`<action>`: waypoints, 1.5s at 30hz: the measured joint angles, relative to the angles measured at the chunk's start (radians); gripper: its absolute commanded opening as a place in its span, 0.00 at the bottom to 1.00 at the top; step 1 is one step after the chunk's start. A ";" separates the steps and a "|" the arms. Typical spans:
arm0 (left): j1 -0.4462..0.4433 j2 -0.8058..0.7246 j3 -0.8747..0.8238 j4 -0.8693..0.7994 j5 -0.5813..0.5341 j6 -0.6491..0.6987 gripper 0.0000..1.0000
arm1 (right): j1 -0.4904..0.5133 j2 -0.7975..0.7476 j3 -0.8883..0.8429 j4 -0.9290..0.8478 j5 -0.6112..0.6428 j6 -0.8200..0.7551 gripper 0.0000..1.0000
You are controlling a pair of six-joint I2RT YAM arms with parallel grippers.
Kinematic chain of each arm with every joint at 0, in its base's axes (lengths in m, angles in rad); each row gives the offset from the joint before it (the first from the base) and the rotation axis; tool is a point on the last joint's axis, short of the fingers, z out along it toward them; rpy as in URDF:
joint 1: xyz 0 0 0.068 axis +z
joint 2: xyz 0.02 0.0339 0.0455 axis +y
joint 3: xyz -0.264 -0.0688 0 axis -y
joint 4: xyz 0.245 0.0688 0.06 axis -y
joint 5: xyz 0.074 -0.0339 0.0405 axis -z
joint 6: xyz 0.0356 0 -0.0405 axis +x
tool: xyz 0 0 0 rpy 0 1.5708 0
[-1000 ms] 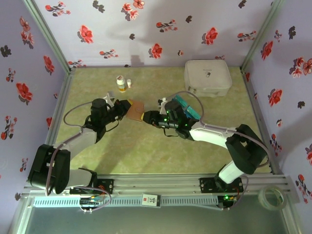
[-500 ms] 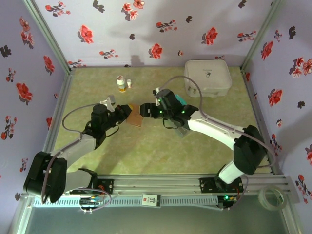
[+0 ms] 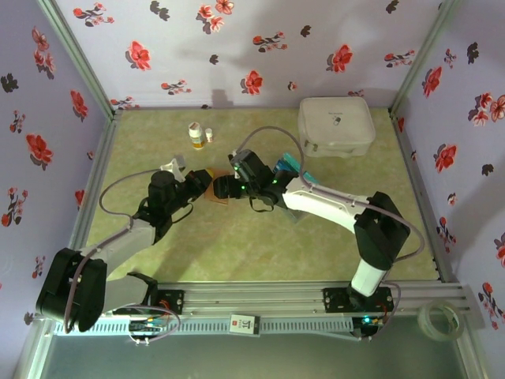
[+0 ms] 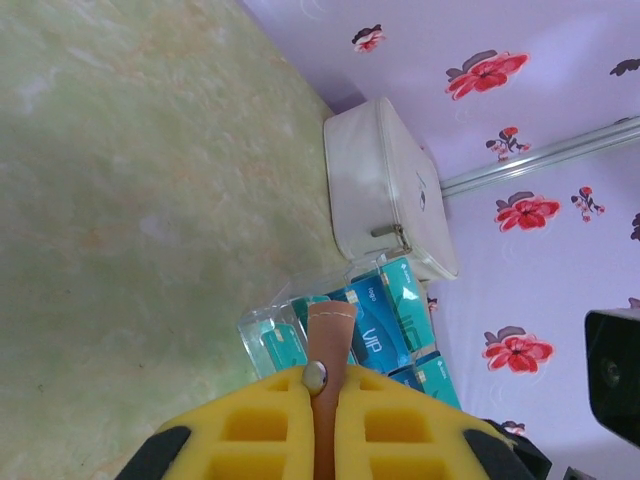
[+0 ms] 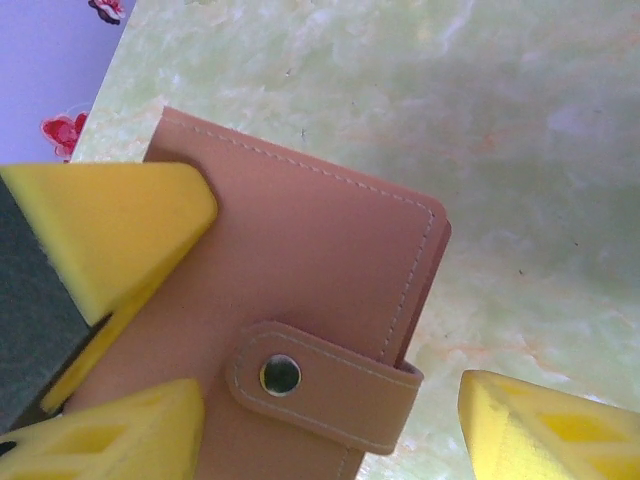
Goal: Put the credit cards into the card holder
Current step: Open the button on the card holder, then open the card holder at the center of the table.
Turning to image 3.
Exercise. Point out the orange brown card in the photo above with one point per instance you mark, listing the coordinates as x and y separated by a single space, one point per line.
221 200

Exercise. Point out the clear acrylic card stand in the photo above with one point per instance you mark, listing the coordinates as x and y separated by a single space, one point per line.
296 216

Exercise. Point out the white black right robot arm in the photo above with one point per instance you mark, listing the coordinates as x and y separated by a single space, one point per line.
323 201

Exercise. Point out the blue credit card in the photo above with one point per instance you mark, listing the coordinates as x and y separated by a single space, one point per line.
290 161
311 178

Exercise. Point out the white red label card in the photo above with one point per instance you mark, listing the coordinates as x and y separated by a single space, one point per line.
244 324

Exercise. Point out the small white pill bottle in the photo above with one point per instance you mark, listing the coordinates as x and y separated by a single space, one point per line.
209 135

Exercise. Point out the large white-capped pill bottle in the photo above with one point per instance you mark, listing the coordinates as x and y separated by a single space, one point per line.
196 136

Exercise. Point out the white zipped medicine pouch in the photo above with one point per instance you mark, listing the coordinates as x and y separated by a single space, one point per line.
335 122

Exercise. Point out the green circuit board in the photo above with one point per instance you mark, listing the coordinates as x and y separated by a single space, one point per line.
369 320
148 326

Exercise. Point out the clear tape roll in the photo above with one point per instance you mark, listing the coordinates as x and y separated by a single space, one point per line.
424 321

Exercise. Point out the aluminium table edge rail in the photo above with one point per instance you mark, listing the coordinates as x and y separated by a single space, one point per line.
98 169
418 189

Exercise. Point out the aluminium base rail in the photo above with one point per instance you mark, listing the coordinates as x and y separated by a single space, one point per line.
252 300

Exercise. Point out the aluminium frame post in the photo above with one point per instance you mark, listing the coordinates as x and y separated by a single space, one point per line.
471 355
422 59
81 59
31 355

